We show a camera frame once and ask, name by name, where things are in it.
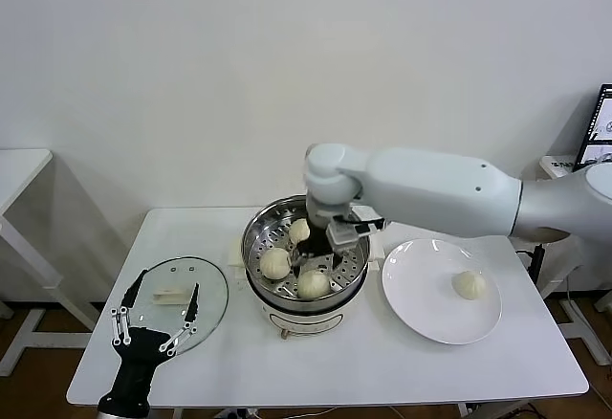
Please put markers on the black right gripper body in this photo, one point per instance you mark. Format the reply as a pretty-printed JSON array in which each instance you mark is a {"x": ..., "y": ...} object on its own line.
[{"x": 318, "y": 247}]

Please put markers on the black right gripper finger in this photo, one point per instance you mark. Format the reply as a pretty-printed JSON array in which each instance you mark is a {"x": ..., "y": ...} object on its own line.
[
  {"x": 337, "y": 260},
  {"x": 299, "y": 261}
]

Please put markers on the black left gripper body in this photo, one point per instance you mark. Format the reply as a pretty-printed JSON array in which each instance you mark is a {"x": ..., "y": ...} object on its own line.
[{"x": 136, "y": 361}]

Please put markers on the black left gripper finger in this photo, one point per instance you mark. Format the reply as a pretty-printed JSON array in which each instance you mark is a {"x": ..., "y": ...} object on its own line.
[
  {"x": 135, "y": 290},
  {"x": 192, "y": 304}
]

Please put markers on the white steamed baozi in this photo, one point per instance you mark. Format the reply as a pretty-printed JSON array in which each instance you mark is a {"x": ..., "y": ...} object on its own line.
[
  {"x": 299, "y": 231},
  {"x": 314, "y": 284},
  {"x": 273, "y": 263},
  {"x": 469, "y": 285}
]

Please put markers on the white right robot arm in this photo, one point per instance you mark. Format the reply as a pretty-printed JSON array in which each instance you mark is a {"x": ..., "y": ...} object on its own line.
[{"x": 430, "y": 194}]

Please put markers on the perforated steel steamer basket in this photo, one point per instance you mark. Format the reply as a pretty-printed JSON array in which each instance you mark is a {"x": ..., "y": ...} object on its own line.
[{"x": 258, "y": 235}]

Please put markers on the stainless steel steamer pot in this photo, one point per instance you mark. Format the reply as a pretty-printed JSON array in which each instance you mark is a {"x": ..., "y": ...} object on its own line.
[{"x": 306, "y": 321}]

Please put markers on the white round plate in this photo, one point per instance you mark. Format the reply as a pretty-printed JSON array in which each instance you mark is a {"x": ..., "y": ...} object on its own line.
[{"x": 416, "y": 285}]

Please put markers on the grey open laptop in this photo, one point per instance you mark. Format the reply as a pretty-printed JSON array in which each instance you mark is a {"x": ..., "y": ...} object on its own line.
[{"x": 600, "y": 127}]

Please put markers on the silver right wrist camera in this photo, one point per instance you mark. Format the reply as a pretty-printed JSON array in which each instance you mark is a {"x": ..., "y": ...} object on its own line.
[{"x": 342, "y": 235}]

